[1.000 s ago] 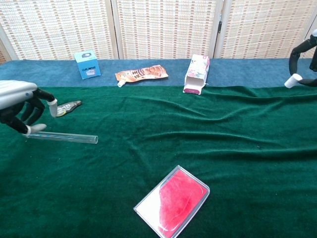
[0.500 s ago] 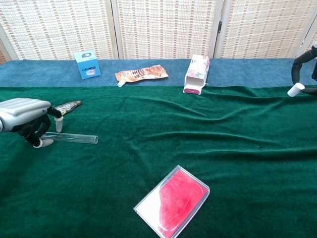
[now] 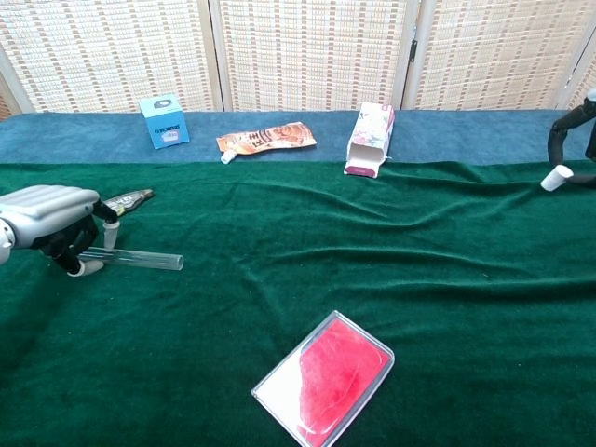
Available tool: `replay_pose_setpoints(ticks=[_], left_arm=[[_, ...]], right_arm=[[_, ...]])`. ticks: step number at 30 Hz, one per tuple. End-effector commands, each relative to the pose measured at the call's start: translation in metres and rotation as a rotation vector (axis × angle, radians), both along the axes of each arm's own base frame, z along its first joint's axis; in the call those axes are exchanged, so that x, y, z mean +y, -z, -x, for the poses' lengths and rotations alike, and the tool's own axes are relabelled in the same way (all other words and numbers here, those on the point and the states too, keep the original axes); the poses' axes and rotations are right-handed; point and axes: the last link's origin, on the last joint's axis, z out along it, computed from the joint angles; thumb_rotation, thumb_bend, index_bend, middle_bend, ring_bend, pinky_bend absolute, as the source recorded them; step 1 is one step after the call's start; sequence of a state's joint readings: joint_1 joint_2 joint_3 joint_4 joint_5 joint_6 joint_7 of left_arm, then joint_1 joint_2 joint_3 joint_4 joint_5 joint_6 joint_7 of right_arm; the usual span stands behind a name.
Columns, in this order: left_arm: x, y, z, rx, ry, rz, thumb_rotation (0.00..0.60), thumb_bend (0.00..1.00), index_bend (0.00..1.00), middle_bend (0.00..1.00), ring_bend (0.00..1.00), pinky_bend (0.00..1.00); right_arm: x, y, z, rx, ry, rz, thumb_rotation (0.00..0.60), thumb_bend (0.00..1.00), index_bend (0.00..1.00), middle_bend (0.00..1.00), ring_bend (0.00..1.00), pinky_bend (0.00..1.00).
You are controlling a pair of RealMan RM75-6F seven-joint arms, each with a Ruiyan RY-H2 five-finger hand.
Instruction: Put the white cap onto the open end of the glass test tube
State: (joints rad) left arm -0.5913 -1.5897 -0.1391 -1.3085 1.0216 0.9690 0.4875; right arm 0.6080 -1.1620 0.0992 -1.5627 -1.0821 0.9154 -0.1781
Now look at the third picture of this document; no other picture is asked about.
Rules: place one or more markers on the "clear case with red card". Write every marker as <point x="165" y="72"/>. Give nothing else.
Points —
<point x="335" y="372"/>

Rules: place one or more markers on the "clear glass test tube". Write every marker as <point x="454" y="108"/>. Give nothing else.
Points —
<point x="149" y="260"/>

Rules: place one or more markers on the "blue cardboard box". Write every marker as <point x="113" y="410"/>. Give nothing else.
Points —
<point x="165" y="125"/>

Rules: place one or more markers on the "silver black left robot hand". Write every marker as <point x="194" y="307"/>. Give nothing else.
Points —
<point x="46" y="209"/>

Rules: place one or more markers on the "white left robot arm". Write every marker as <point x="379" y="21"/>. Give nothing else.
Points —
<point x="4" y="251"/>

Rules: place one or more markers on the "blue table cloth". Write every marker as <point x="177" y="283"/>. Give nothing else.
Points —
<point x="465" y="135"/>

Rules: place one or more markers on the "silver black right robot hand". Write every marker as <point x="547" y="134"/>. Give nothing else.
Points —
<point x="554" y="139"/>

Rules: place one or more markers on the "white rubber stopper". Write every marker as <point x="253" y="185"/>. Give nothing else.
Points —
<point x="556" y="178"/>

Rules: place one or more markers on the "green velvet cloth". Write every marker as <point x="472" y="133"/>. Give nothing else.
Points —
<point x="186" y="326"/>

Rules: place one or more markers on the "woven folding screen panel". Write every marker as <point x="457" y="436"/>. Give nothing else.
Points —
<point x="587" y="79"/>
<point x="312" y="46"/>
<point x="5" y="100"/>
<point x="493" y="46"/>
<point x="116" y="46"/>

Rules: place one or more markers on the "black screen hinge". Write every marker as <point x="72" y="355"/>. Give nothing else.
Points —
<point x="412" y="50"/>

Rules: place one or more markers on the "orange spout pouch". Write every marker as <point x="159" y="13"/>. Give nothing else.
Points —
<point x="270" y="137"/>

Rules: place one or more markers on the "floral pink white carton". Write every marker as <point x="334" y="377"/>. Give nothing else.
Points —
<point x="368" y="135"/>

